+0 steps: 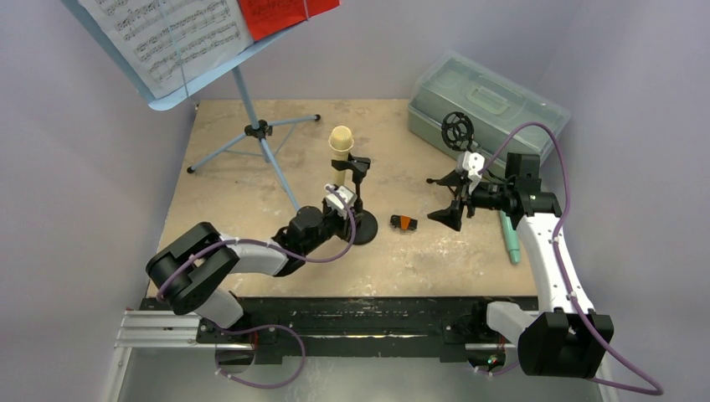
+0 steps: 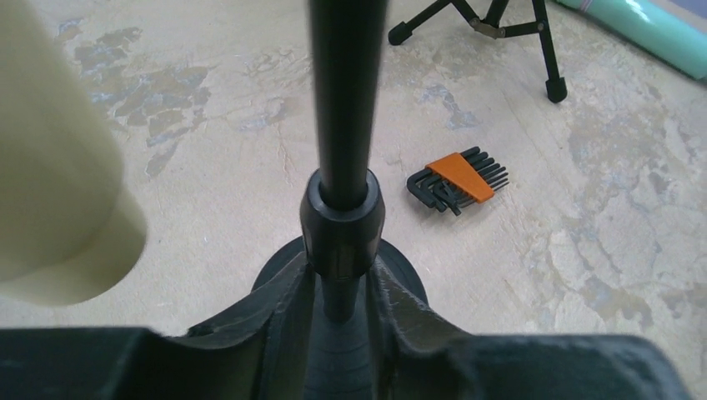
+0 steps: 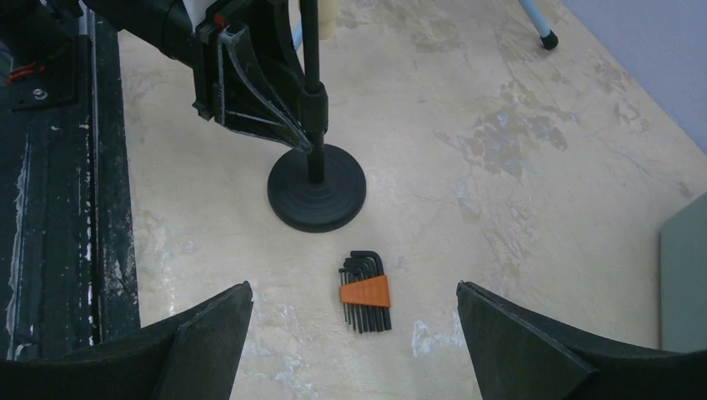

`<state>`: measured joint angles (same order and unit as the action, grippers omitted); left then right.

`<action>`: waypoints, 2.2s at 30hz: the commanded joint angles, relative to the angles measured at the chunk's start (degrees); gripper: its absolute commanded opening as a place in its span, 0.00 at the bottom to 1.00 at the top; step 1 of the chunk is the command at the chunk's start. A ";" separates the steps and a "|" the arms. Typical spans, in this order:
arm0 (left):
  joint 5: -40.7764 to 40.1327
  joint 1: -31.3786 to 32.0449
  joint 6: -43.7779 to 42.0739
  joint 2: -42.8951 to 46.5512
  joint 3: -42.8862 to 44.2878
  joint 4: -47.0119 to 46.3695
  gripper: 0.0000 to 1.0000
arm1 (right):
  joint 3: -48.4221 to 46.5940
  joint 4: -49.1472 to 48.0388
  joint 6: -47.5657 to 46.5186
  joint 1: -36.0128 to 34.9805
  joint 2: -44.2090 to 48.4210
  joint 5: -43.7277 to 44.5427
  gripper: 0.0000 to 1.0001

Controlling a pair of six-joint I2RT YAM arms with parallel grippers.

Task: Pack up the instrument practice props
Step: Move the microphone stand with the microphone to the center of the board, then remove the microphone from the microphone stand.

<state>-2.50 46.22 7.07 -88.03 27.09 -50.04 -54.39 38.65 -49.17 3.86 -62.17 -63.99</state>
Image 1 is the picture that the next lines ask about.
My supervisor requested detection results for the black round-base mic stand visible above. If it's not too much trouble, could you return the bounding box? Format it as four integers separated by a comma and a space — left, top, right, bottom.
332, 153, 378, 245

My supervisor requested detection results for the mint green microphone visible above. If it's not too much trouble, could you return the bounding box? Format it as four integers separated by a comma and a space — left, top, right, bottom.
498, 211, 522, 265

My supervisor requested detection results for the black tripod shock-mount stand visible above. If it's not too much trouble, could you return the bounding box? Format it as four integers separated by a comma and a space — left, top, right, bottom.
426, 111, 475, 185

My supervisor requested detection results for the cream yellow microphone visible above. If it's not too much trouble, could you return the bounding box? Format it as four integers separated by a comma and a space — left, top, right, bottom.
328, 126, 354, 161

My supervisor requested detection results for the blue music stand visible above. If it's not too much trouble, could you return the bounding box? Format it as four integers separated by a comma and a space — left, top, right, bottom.
64, 1, 321, 209

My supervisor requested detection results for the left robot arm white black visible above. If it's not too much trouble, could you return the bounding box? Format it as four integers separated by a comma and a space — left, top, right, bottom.
146, 206, 357, 343

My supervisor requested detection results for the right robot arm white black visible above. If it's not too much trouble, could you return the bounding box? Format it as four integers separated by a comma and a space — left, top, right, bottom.
428, 151, 614, 379

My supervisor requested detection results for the green translucent storage case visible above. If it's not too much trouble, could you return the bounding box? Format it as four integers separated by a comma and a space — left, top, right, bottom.
408, 52, 571, 159

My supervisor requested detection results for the red sheet music page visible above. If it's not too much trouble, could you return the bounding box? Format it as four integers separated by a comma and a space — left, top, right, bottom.
238, 0, 340, 41

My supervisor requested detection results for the white sheet music page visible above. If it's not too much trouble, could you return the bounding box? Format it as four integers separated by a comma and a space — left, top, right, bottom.
80, 0, 254, 98

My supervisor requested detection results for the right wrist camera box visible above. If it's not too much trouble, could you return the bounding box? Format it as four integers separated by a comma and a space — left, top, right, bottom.
455, 151, 486, 193

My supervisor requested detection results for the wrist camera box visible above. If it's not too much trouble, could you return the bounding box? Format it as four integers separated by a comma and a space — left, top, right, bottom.
324, 183, 358, 219
455, 151, 486, 193

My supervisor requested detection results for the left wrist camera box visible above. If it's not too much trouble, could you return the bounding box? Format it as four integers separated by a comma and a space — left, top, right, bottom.
324, 183, 358, 219

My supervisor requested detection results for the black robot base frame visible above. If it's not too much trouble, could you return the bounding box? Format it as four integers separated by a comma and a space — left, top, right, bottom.
141, 296, 515, 366

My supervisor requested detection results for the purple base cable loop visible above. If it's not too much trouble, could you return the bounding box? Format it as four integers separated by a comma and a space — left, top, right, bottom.
214, 325, 306, 390

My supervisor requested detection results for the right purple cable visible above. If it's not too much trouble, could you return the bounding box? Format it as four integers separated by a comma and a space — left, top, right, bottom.
482, 121, 665, 397

